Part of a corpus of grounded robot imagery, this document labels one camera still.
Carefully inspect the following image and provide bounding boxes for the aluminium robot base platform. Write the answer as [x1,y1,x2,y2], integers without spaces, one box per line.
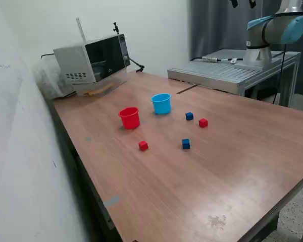
[167,49,301,107]

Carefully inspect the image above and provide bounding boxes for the dark tape strip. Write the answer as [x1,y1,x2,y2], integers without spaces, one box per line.
[176,85,198,94]

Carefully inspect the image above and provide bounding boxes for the blue cup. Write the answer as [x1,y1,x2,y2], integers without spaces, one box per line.
[150,93,172,115]

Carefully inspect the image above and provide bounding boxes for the thin white rod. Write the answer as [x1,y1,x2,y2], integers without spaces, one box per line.
[75,17,87,42]

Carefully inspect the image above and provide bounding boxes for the red cup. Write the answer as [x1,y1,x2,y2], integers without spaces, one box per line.
[118,106,141,130]

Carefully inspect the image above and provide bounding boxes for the wooden sticks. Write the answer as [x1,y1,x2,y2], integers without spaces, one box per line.
[83,84,113,97]

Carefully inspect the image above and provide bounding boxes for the silver microwave oven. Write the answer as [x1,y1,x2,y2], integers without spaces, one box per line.
[53,34,131,85]

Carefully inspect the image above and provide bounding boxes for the grey tape piece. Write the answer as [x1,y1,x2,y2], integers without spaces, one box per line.
[103,195,121,208]

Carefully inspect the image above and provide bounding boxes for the cable with white connector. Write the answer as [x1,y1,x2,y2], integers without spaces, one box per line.
[190,56,244,64]

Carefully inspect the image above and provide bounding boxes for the black hanging cable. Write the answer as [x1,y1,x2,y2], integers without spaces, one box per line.
[272,42,287,104]

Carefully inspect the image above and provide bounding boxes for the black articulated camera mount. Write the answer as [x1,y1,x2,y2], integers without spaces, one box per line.
[113,22,145,74]

